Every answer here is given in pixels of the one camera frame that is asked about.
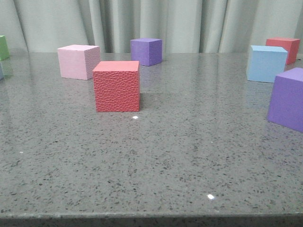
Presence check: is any light blue smooth cube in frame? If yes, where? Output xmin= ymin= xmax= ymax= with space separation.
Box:
xmin=246 ymin=45 xmax=288 ymax=83

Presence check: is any light blue textured cube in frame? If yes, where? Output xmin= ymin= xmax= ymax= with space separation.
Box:
xmin=0 ymin=63 xmax=4 ymax=80

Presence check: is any red textured foam cube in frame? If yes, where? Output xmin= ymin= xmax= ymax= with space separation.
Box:
xmin=93 ymin=61 xmax=140 ymax=112

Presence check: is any purple foam cube at back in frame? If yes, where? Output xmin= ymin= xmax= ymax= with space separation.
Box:
xmin=130 ymin=38 xmax=162 ymax=66

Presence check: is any purple foam cube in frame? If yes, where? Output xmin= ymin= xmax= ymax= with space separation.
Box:
xmin=267 ymin=68 xmax=303 ymax=132
xmin=130 ymin=38 xmax=162 ymax=66

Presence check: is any pink foam cube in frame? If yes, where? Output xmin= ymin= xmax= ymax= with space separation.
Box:
xmin=57 ymin=44 xmax=100 ymax=80

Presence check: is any purple foam cube near right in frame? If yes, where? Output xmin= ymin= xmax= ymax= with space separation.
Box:
xmin=267 ymin=68 xmax=303 ymax=132

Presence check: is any grey-green curtain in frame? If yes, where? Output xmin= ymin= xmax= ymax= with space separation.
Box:
xmin=0 ymin=0 xmax=303 ymax=53

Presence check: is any red foam cube far right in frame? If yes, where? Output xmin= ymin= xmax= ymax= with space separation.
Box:
xmin=266 ymin=37 xmax=301 ymax=65

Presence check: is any green foam cube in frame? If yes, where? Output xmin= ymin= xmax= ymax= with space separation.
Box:
xmin=0 ymin=35 xmax=9 ymax=61

